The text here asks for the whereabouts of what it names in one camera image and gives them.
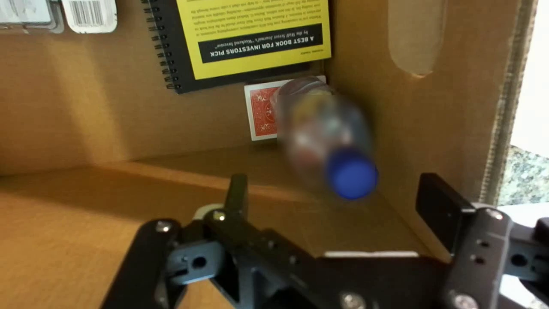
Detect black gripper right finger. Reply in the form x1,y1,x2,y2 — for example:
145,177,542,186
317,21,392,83
415,172,476,256

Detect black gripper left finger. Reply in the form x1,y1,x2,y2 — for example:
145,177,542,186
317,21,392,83
222,172,248,222

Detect clear bottle blue cap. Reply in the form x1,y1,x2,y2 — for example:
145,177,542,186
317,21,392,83
272,76,380,203

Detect red playing card box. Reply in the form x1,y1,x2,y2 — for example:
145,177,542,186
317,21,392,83
241,74,329,144

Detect white cardboard storage box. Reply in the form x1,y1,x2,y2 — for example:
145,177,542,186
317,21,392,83
0,0,538,309

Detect black spiral notebook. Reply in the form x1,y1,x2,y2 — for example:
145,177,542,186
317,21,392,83
140,0,332,96

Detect clear packet white label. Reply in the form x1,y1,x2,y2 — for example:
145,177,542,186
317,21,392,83
0,0,120,36

